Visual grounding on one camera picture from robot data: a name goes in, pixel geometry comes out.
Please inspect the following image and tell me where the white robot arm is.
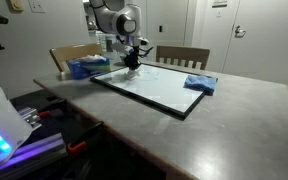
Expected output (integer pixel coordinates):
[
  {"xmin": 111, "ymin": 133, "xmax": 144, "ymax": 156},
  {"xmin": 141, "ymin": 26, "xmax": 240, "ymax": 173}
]
[{"xmin": 89, "ymin": 0, "xmax": 149, "ymax": 71}]

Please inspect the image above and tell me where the orange black clamp lower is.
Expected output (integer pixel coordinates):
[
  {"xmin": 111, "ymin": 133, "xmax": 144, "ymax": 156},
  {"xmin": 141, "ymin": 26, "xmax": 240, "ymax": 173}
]
[{"xmin": 66, "ymin": 121, "xmax": 104, "ymax": 155}]

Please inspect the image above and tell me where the light wooden chair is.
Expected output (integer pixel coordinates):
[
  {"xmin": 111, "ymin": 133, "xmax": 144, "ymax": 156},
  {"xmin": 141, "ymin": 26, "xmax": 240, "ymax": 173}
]
[{"xmin": 49, "ymin": 43, "xmax": 103, "ymax": 72}]

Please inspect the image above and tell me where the white wall switch plate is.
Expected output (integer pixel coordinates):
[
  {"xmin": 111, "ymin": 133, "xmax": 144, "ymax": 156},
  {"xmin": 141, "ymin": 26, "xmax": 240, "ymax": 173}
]
[{"xmin": 28, "ymin": 0, "xmax": 45, "ymax": 13}]

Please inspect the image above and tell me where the white door with handle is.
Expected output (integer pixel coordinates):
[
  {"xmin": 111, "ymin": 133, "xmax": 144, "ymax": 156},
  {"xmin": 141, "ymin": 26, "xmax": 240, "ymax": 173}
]
[{"xmin": 223, "ymin": 0, "xmax": 288, "ymax": 85}]

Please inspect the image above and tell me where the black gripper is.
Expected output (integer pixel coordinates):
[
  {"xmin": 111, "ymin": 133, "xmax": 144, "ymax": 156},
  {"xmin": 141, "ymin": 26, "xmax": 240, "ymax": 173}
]
[{"xmin": 124, "ymin": 46, "xmax": 141, "ymax": 71}]

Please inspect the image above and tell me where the next tissue in box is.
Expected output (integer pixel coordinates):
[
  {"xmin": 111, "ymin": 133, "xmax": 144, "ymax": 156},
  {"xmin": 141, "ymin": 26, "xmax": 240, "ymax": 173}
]
[{"xmin": 80, "ymin": 54, "xmax": 107, "ymax": 62}]

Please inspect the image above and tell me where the black framed white board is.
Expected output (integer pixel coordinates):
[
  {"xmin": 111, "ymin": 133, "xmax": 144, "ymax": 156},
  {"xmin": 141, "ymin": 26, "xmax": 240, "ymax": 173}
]
[{"xmin": 91, "ymin": 64, "xmax": 206, "ymax": 120}]

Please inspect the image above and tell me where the orange black clamp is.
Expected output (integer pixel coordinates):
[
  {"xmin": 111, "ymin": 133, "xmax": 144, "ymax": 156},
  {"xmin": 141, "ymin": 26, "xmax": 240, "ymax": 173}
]
[
  {"xmin": 66, "ymin": 121, "xmax": 104, "ymax": 155},
  {"xmin": 38, "ymin": 99, "xmax": 66, "ymax": 118}
]

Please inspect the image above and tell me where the blue folded cloth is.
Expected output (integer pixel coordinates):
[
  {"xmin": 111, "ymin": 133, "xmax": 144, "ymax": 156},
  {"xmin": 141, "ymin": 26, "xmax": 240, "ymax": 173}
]
[{"xmin": 184, "ymin": 75, "xmax": 217, "ymax": 96}]

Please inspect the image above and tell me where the white tissue wipe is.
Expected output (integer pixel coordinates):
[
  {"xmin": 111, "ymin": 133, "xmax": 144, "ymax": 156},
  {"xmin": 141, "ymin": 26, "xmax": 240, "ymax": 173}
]
[{"xmin": 124, "ymin": 70, "xmax": 140, "ymax": 80}]

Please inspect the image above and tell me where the aluminium rail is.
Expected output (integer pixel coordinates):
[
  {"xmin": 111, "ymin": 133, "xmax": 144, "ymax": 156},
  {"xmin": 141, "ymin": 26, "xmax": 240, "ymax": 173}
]
[{"xmin": 0, "ymin": 107, "xmax": 67, "ymax": 180}]

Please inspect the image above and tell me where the dark wooden chair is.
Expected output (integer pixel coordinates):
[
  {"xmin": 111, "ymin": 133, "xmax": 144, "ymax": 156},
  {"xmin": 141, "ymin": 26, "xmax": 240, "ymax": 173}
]
[{"xmin": 156, "ymin": 46, "xmax": 210, "ymax": 70}]

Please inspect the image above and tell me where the green bowl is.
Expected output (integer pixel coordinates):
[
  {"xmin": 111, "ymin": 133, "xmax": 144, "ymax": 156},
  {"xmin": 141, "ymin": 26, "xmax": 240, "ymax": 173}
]
[{"xmin": 120, "ymin": 55, "xmax": 125, "ymax": 65}]

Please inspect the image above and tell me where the beige thermostat dial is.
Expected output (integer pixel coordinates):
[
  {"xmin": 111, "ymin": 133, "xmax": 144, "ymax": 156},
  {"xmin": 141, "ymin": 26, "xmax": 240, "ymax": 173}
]
[{"xmin": 7, "ymin": 0, "xmax": 23, "ymax": 12}]

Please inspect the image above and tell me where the blue tissue box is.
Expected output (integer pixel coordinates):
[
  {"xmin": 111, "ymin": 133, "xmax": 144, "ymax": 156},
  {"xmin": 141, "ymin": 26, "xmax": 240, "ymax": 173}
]
[{"xmin": 67, "ymin": 58, "xmax": 111, "ymax": 80}]

